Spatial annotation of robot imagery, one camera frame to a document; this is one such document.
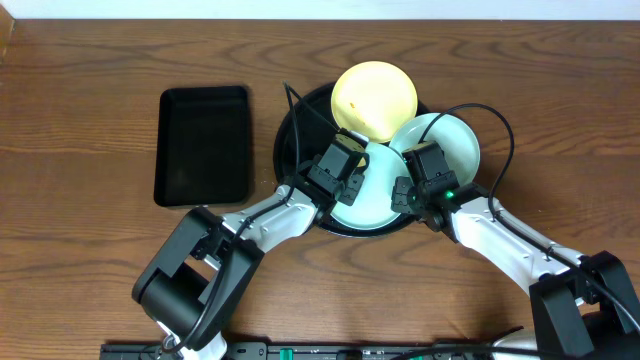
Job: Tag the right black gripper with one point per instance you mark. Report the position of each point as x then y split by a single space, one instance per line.
401 195

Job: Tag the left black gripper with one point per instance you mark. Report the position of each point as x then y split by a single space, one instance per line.
350 188

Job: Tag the light green plate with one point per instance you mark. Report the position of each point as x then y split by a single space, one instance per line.
372 206
457 140

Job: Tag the light green plate front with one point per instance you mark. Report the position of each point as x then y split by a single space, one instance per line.
372 206

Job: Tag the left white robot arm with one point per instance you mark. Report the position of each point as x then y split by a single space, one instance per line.
195 281

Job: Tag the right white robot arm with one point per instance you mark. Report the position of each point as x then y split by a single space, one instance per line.
583 307

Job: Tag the round black tray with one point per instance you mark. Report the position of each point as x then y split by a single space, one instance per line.
316 130

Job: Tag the black rectangular tray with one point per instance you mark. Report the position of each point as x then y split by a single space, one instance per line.
204 150

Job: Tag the yellow plate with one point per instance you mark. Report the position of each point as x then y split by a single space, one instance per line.
375 99

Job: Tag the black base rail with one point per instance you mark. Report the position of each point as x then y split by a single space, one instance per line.
263 351

